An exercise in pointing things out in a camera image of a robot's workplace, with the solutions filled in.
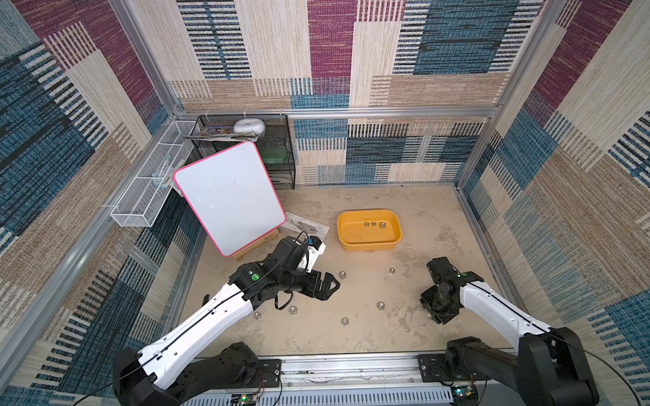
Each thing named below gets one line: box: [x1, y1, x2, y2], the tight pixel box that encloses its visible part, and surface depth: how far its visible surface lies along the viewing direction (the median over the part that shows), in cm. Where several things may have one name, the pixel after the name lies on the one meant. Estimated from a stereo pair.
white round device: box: [233, 118, 266, 137], surface depth 92 cm
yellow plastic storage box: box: [336, 208, 403, 252], surface depth 105 cm
